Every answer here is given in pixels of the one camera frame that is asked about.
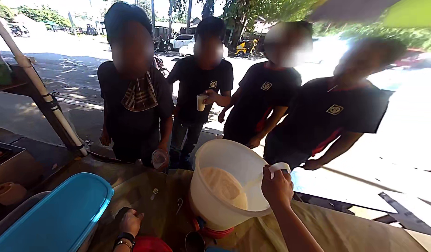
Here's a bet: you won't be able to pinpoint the person's left hand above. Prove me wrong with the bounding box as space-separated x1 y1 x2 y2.
120 209 145 238

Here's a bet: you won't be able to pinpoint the dark metal cup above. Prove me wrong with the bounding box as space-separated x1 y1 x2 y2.
185 231 206 252

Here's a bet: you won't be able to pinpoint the red plastic bowl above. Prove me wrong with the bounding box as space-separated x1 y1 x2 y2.
132 235 173 252

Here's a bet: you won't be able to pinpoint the green bag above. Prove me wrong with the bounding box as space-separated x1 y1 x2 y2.
0 58 13 87

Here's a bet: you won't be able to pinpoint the white car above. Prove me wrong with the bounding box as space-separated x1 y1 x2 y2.
167 34 195 51

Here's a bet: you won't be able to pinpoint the yellow tricycle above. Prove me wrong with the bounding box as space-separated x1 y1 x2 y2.
234 39 259 57

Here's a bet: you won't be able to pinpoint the clear empty plastic cup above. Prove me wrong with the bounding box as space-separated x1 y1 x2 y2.
151 149 168 170

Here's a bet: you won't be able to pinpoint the parked motorcycle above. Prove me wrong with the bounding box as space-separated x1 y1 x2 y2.
153 54 170 79

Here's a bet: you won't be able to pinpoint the person's right hand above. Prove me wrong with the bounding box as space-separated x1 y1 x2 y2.
261 164 294 212

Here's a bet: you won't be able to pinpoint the metal tray box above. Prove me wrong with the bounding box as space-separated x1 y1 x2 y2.
0 140 36 190

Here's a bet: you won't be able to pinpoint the red round plastic lid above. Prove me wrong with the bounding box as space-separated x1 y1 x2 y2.
199 227 235 239

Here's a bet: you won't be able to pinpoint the white pole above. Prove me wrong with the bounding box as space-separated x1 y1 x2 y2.
0 3 89 157

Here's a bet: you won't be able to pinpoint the person's left forearm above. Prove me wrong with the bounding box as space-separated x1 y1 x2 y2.
113 232 136 252

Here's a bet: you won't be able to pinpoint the person's right forearm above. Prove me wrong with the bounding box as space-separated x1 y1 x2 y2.
273 206 324 252

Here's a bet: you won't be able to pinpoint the translucent plastic container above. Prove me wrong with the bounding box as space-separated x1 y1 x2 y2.
0 191 100 252

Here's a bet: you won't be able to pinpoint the brown tablecloth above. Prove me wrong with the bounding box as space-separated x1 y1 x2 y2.
34 153 426 252

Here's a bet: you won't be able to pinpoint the green and purple umbrella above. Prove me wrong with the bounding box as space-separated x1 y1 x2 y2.
308 0 431 28

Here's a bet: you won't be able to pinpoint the trees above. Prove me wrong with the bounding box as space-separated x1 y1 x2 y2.
170 0 431 52

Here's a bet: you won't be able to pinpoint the blue plastic lid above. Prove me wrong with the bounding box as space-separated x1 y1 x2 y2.
0 172 115 252

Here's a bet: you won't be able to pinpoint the large white plastic pitcher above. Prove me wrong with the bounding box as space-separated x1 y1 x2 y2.
190 139 291 231

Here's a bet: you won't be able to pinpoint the checkered brown cloth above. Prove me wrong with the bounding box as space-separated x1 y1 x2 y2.
121 71 159 112

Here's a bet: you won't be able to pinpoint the creamy drink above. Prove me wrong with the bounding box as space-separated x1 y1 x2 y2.
200 167 248 210

